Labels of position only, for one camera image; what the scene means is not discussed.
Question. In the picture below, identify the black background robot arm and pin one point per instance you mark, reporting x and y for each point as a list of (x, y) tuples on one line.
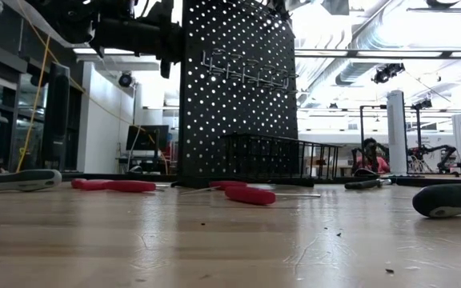
[(434, 150)]

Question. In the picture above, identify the black aluminium rig frame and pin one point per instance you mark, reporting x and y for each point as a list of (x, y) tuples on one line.
[(134, 176)]

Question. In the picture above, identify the person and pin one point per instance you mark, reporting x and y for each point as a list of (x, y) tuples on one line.
[(370, 162)]

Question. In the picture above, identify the black monitor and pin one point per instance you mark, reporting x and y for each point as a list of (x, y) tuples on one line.
[(146, 138)]

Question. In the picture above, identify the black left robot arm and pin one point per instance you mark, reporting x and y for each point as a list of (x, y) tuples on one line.
[(126, 36)]

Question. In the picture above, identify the black metal pegboard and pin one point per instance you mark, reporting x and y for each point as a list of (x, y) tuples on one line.
[(254, 116)]

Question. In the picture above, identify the white cylindrical column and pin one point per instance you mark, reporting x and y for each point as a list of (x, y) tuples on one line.
[(396, 132)]

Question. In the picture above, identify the black green screwdriver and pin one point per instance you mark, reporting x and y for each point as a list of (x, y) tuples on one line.
[(360, 184)]

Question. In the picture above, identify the black ceiling spotlight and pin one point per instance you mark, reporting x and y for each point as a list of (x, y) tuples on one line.
[(125, 80)]

